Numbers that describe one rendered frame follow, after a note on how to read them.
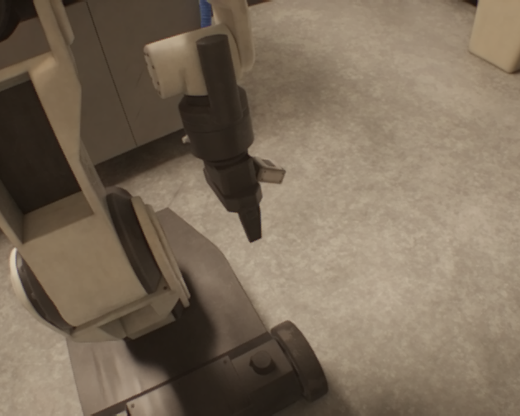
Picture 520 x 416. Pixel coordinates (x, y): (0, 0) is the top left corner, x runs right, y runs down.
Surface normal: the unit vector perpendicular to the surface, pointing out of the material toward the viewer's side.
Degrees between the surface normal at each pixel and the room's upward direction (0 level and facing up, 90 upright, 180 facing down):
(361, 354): 0
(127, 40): 90
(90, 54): 90
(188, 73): 79
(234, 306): 0
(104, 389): 0
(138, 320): 30
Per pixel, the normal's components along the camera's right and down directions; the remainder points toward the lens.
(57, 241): 0.44, 0.55
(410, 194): -0.06, -0.64
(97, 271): 0.40, 0.35
